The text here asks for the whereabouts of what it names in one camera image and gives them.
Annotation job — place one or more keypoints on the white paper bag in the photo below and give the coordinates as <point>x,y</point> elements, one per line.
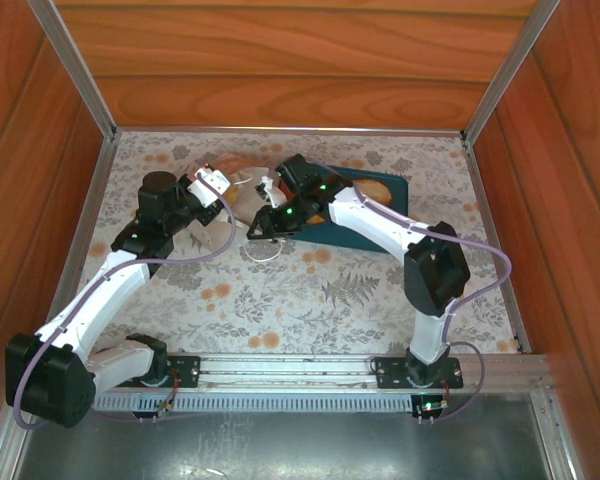
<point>247,207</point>

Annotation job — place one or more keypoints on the round tan fake bread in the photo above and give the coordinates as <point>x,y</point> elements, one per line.
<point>375,192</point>

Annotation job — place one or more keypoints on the teal plastic tray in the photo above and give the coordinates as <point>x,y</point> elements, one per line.
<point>400,192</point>

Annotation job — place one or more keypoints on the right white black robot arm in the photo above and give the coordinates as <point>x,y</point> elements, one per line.
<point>435,280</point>

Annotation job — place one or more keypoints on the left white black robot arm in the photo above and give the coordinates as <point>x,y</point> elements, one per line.
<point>125,282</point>

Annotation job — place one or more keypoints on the small orange fake bread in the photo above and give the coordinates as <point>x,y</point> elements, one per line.
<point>234,196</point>

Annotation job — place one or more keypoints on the floral table mat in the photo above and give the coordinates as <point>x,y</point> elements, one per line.
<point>290,300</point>

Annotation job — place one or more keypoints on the grey metal sheet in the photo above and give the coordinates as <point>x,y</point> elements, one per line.
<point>280,450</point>

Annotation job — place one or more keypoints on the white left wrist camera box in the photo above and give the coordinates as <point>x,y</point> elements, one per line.
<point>210,187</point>

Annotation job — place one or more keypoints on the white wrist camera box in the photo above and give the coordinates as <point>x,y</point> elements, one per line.
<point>210,187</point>
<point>271,192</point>

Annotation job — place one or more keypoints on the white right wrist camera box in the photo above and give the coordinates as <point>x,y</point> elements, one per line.
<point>271,192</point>

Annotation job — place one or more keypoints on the aluminium frame bar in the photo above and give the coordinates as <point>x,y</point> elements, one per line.
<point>486,200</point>
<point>85,220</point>
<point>290,129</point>

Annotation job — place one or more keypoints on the aluminium mounting rail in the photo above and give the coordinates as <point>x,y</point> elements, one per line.
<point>280,367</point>

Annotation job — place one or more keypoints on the aluminium frame post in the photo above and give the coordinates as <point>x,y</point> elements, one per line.
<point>72,70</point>
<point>512,70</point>

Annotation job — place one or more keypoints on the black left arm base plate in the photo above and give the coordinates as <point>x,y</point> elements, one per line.
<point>185,370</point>

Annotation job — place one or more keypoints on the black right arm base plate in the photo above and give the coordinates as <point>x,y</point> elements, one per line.
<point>390,372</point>

